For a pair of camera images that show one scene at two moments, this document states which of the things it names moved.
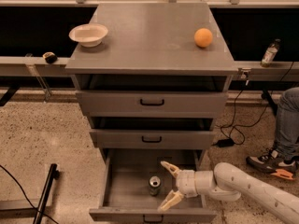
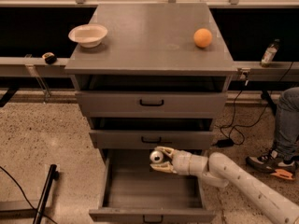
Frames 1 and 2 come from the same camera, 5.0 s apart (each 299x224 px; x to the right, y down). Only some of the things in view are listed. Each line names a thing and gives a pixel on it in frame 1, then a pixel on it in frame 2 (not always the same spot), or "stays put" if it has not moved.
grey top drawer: (154, 104) stays put
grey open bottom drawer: (127, 197) stays put
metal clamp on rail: (244, 72) stays put
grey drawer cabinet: (153, 93) stays put
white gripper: (186, 183) -> (180, 161)
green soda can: (154, 185) -> (156, 157)
